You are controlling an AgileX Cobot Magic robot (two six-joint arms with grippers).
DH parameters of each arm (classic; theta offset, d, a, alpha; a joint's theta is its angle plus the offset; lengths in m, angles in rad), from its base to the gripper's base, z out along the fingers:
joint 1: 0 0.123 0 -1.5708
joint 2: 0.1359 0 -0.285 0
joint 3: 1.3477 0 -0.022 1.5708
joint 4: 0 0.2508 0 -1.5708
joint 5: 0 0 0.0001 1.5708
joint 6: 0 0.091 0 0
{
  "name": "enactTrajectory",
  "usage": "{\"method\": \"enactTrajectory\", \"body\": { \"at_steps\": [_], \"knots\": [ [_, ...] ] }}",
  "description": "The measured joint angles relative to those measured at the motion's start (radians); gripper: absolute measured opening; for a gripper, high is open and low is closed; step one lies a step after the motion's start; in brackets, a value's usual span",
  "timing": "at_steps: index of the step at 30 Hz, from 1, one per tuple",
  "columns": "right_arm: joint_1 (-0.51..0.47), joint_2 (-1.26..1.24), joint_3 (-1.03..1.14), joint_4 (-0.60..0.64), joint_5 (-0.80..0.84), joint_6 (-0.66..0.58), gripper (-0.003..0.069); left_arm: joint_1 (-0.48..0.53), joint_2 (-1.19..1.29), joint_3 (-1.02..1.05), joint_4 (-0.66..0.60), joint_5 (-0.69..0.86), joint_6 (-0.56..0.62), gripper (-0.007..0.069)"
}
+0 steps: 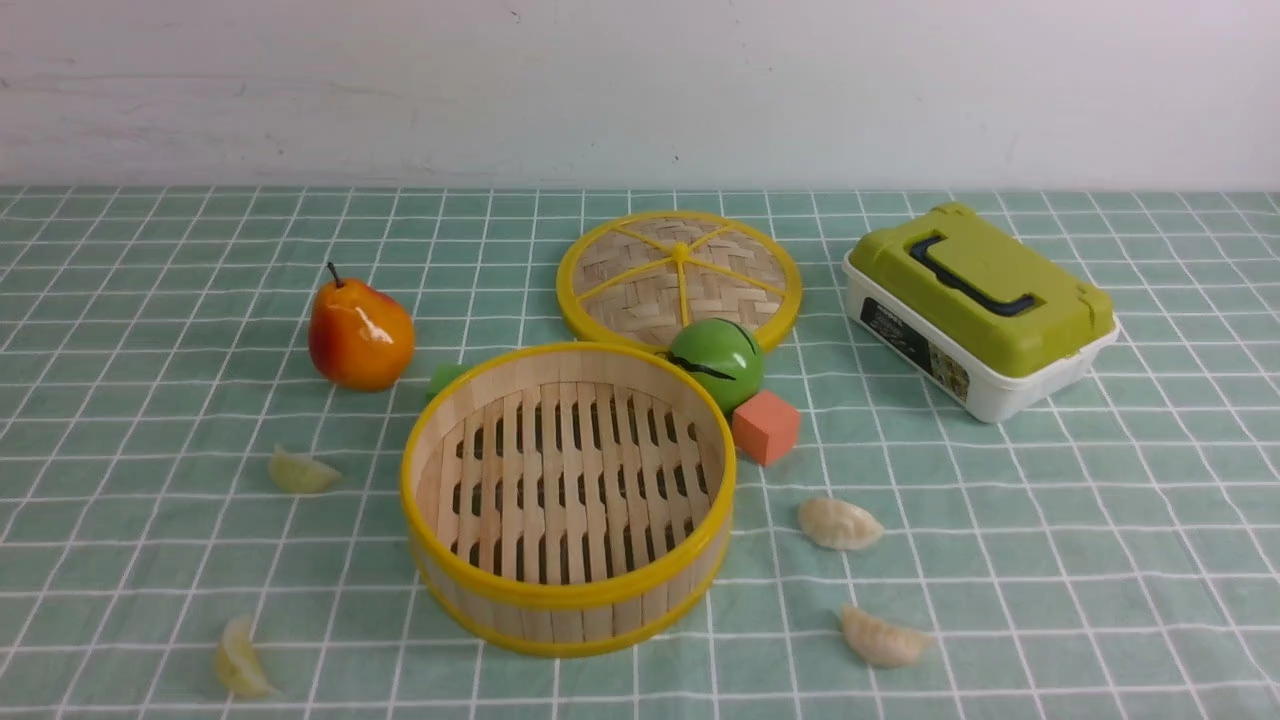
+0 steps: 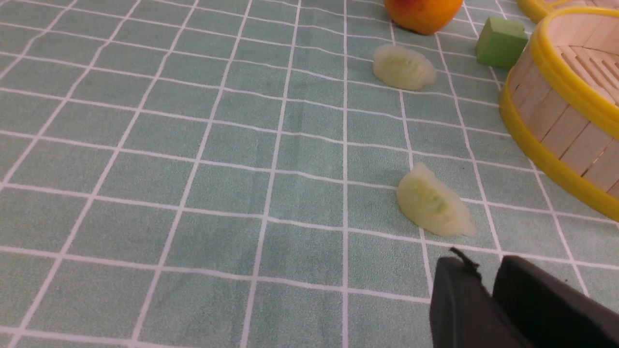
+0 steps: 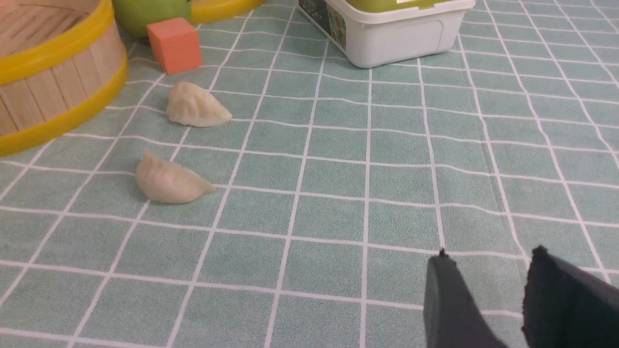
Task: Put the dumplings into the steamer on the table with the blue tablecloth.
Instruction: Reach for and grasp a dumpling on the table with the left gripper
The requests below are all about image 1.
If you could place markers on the pale green dumpling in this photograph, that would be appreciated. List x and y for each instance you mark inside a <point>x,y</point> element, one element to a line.
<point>237,664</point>
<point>300,474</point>

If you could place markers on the green toy ball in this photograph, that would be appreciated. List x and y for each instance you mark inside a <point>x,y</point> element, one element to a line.
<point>723,357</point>

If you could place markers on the orange foam cube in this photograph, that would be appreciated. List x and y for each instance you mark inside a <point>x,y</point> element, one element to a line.
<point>765,427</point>

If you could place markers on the green checkered tablecloth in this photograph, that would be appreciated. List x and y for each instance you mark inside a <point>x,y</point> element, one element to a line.
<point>1109,553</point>

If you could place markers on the small green toy piece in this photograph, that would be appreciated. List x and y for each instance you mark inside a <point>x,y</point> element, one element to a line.
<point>443,375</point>

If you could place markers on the orange red toy pear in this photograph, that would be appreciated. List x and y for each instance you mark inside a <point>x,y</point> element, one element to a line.
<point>358,337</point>

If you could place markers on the bamboo steamer tray yellow rim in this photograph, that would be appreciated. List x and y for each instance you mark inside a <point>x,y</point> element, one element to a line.
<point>571,499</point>

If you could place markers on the beige dumpling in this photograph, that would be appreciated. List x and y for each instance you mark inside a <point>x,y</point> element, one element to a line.
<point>882,644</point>
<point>838,525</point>

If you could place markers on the green lid white storage box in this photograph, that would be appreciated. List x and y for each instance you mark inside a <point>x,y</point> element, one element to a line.
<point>989,320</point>

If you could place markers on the woven bamboo steamer lid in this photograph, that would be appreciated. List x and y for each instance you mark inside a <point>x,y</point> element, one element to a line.
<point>638,280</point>

